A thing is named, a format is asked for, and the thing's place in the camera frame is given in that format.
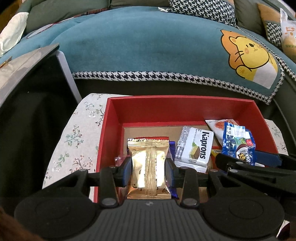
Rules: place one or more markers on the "white noodle snack packet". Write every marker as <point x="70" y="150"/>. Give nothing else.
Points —
<point x="217" y="126"/>

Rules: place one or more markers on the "red yellow snack packet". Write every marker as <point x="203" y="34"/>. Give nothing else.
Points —
<point x="213" y="155"/>

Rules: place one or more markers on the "red crown snack packet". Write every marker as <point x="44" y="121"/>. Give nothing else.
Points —
<point x="149" y="138"/>

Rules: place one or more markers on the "teal lion sofa cover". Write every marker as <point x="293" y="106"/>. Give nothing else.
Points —
<point x="146" y="44"/>

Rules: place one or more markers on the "houndstooth cushion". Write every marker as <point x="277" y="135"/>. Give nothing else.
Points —
<point x="215" y="10"/>
<point x="271" y="21"/>

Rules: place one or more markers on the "blue foil snack packet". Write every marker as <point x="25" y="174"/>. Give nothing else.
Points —
<point x="170" y="179"/>

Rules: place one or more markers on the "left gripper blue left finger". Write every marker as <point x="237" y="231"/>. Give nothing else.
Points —
<point x="123" y="173"/>

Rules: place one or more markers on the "floral tablecloth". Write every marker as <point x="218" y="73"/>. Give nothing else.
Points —
<point x="79" y="143"/>

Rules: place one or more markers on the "clear plastic bag of food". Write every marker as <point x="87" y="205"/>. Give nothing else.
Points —
<point x="288" y="40"/>

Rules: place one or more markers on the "dark green sofa cushion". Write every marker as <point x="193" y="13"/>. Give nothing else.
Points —
<point x="42" y="13"/>

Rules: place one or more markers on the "pink clear snack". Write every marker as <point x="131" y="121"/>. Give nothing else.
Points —
<point x="119" y="160"/>

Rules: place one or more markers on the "blue white candy packet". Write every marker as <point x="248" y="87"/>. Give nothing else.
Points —
<point x="238" y="142"/>

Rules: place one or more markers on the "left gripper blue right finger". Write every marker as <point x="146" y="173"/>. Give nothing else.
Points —
<point x="177" y="172"/>

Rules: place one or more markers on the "white Kaprons wafer packet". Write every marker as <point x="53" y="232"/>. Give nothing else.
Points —
<point x="194" y="148"/>

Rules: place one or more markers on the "red cardboard box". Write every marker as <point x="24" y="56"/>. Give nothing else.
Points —
<point x="165" y="115"/>

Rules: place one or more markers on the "black side table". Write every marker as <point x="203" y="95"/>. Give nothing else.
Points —
<point x="38" y="96"/>

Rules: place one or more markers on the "gold foil snack packet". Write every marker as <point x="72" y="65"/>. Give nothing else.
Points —
<point x="148" y="181"/>

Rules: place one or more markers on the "white cloth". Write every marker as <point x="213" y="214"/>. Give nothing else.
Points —
<point x="13" y="31"/>

